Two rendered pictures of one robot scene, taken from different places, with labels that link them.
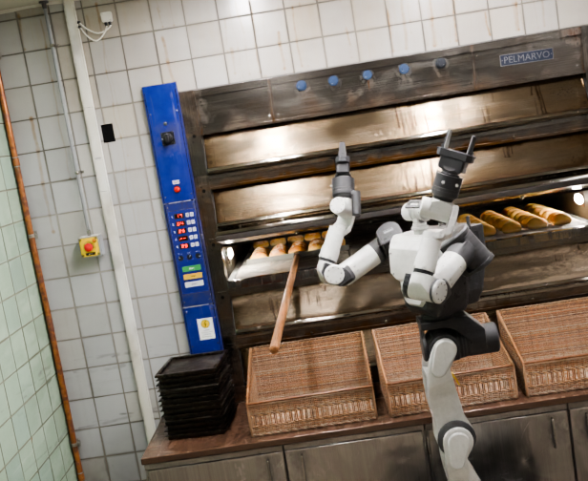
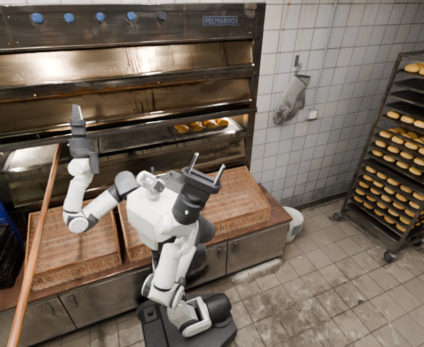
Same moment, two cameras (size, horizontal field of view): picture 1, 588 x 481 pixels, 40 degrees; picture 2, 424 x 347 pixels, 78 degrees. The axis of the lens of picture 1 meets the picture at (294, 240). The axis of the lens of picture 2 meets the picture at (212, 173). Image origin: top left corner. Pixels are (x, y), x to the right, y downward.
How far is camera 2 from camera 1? 2.06 m
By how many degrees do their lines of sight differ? 35
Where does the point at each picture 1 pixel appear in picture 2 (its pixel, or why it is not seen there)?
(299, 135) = (43, 64)
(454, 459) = (173, 316)
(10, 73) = not seen: outside the picture
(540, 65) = (228, 28)
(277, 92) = (12, 20)
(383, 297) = not seen: hidden behind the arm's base
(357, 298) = (104, 177)
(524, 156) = (211, 91)
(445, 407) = not seen: hidden behind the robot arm
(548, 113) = (229, 64)
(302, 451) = (72, 294)
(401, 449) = (137, 277)
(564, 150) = (234, 88)
